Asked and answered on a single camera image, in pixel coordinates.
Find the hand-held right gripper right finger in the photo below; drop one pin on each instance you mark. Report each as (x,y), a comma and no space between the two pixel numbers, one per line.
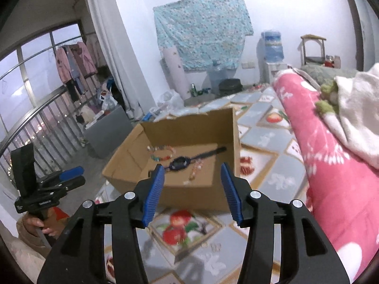
(232,195)

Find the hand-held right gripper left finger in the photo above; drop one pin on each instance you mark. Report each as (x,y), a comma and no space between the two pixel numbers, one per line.
(152,195)

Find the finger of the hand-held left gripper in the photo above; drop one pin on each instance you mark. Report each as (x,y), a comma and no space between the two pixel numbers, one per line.
(71,173)
(74,182)

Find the brown cardboard box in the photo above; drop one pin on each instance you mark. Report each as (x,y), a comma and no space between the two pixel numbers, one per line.
(183,193)

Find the purple pink smartwatch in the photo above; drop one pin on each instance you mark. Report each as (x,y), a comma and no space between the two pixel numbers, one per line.
(179,163)

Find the person's left forearm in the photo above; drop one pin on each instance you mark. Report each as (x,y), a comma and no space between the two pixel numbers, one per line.
(32,236)

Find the person's left hand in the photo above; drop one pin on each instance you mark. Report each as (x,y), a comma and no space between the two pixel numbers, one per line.
(49,230)

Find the metal balcony railing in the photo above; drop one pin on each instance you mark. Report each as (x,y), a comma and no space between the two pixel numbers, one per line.
(38,130)

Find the grey board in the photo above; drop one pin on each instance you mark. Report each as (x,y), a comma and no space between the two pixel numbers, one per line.
(106,133)

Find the bag of clutter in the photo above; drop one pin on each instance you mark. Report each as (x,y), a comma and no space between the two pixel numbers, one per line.
(111,99)

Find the white plastic bag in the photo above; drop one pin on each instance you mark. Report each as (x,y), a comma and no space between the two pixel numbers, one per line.
(170,102)

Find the pink floral blanket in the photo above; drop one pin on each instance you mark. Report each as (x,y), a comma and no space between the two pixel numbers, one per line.
(331,168)

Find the row of hanging clothes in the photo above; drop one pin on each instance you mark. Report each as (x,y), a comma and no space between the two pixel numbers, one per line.
(78,65)

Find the black pot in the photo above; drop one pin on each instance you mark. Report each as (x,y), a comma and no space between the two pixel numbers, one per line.
(230,85)

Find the green bottle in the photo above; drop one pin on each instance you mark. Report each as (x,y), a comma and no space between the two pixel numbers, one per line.
(193,90)

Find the clear blue bucket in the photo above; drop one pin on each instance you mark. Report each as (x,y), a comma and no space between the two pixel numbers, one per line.
(219,75)

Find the pink rolled mat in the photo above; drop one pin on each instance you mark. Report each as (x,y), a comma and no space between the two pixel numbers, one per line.
(176,71)

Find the white water dispenser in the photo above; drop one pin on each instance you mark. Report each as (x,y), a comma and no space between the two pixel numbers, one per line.
(271,71)

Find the white curtain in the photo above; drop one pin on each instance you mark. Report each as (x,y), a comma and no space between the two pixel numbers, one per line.
(118,50)

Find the green plush toy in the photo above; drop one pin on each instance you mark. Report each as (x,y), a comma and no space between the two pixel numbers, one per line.
(327,97)

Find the white fleece blanket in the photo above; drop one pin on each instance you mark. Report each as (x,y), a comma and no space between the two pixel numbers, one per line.
(358,112)

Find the grey green quilt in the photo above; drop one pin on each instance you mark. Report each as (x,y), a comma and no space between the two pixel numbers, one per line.
(325,74)

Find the blue water jug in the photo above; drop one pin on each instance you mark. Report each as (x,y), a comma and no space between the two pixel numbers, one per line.
(272,46)

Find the red jar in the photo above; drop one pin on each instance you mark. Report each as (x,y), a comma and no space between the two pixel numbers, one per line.
(328,62)

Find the wooden chair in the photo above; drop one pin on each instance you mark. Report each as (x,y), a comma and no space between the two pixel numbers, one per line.
(313,50)

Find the blue floral wall cloth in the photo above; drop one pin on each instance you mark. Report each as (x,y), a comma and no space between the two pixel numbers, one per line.
(204,26)

